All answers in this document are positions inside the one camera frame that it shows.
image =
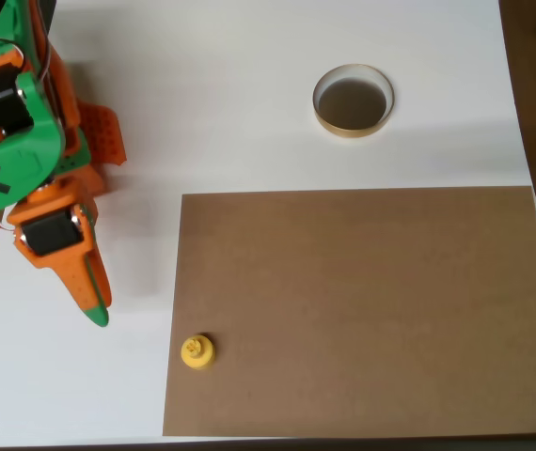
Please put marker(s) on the orange gripper black servo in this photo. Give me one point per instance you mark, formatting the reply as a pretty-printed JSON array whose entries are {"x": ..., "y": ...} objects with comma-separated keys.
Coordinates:
[{"x": 52, "y": 239}]

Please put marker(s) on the small yellow plastic piece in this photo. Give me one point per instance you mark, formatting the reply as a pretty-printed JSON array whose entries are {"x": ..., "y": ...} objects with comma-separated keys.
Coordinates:
[{"x": 196, "y": 353}]

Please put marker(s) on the orange robot base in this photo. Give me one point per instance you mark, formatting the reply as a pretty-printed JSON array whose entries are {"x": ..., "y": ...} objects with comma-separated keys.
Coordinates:
[{"x": 103, "y": 136}]

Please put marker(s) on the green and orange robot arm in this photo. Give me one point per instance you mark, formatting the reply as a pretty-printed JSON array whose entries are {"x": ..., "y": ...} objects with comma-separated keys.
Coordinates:
[{"x": 14, "y": 155}]

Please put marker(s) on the round gold-rimmed bowl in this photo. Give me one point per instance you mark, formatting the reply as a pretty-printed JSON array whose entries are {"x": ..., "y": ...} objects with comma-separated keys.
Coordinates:
[{"x": 352, "y": 105}]

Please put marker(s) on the brown cardboard sheet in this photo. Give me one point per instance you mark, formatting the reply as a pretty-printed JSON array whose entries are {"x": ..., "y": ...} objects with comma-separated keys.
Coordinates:
[{"x": 357, "y": 310}]

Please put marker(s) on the white table sheet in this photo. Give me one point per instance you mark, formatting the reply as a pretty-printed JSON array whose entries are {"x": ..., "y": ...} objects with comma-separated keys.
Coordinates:
[{"x": 249, "y": 70}]

